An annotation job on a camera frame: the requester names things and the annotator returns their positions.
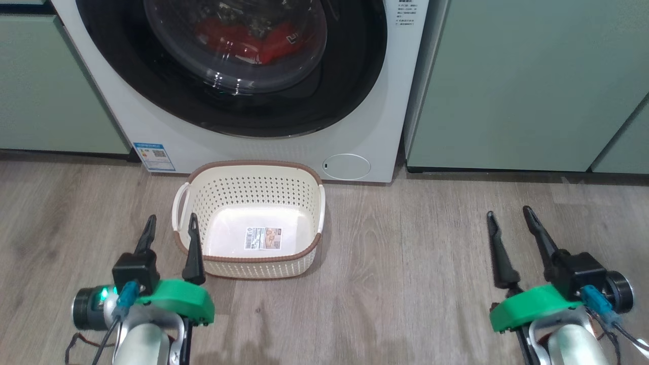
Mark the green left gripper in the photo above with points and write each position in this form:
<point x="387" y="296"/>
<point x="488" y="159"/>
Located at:
<point x="177" y="299"/>

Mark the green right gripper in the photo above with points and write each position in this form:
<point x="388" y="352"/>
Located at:
<point x="532" y="306"/>

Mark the black round washing machine door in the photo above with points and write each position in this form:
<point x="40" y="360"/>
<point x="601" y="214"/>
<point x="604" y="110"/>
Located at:
<point x="127" y="76"/>

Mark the red white jersey garment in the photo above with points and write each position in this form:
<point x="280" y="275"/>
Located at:
<point x="274" y="45"/>

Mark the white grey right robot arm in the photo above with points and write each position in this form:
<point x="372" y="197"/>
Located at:
<point x="578" y="347"/>

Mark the cream perforated laundry basket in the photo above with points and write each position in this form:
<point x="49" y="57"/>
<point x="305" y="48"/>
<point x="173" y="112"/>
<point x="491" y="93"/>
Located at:
<point x="253" y="187"/>

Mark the white washing machine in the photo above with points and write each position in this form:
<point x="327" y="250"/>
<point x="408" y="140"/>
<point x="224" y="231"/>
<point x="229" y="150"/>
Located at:
<point x="355" y="126"/>

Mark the blue energy label sticker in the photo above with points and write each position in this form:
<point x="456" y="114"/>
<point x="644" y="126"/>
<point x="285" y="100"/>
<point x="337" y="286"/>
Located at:
<point x="154" y="157"/>

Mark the white product label sticker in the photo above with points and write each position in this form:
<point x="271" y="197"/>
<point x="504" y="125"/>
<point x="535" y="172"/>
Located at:
<point x="262" y="238"/>

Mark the pale green cabinet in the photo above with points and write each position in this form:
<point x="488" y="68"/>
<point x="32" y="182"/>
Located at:
<point x="507" y="86"/>
<point x="50" y="91"/>
<point x="628" y="147"/>

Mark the round white filter cover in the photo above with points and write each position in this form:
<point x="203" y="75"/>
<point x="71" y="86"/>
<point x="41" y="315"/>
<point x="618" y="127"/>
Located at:
<point x="347" y="166"/>

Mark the black text warning label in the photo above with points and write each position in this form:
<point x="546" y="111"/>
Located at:
<point x="406" y="12"/>

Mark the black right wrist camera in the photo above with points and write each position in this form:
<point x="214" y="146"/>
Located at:
<point x="578" y="274"/>

